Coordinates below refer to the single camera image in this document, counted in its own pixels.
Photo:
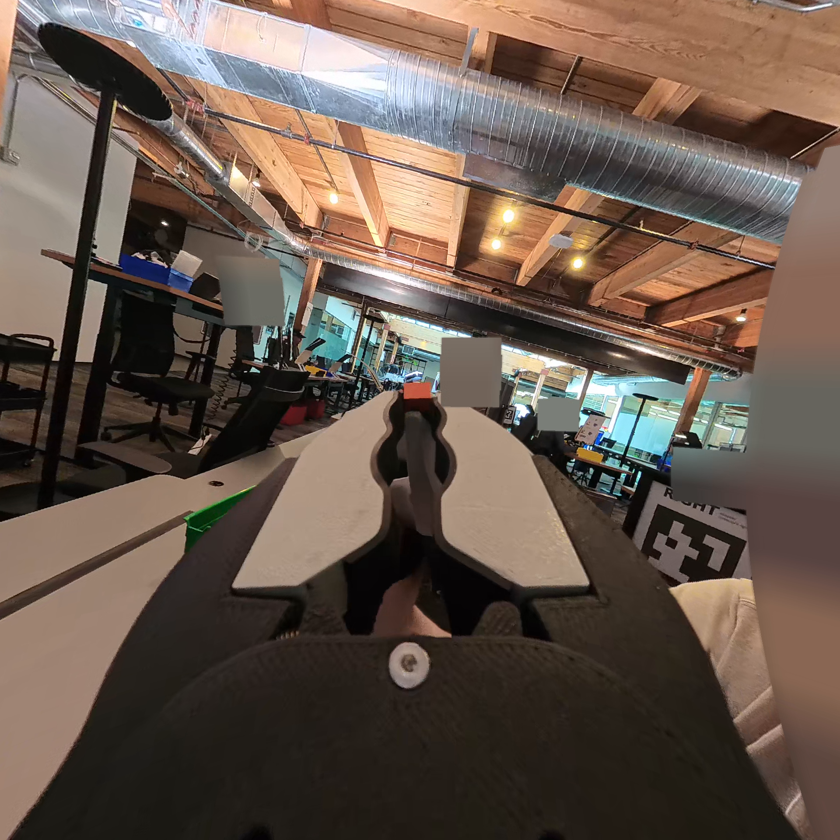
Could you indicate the large silver air duct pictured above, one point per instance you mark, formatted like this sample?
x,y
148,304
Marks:
x,y
525,111

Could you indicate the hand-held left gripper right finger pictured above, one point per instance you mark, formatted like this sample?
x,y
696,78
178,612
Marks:
x,y
505,512

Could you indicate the green plastic bin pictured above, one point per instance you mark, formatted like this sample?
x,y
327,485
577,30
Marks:
x,y
210,522

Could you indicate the yellow storage bin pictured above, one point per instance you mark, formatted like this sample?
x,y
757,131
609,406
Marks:
x,y
589,455

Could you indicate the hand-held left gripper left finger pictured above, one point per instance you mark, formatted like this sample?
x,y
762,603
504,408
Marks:
x,y
328,499

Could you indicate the wooden standing desk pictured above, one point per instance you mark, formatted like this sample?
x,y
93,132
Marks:
x,y
131,282

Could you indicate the blue storage bin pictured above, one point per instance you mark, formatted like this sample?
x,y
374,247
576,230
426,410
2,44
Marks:
x,y
154,270

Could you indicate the person's right forearm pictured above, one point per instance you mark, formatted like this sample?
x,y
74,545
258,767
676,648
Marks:
x,y
735,656

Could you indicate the red storage bin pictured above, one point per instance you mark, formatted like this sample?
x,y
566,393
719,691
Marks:
x,y
303,412

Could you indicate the thin black floor lamp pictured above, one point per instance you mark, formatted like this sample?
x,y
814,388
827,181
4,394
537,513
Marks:
x,y
640,420

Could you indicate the grey marker with orange cap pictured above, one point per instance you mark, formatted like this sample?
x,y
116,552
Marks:
x,y
420,459

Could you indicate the black office chair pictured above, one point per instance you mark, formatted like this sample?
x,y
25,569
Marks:
x,y
157,387

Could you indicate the slim silver air duct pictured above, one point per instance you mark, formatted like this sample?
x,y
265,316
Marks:
x,y
525,315

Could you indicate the black utility cart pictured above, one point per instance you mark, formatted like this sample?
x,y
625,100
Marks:
x,y
23,394

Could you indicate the black chair with grey armrest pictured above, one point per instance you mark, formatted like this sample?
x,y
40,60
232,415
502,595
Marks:
x,y
256,420

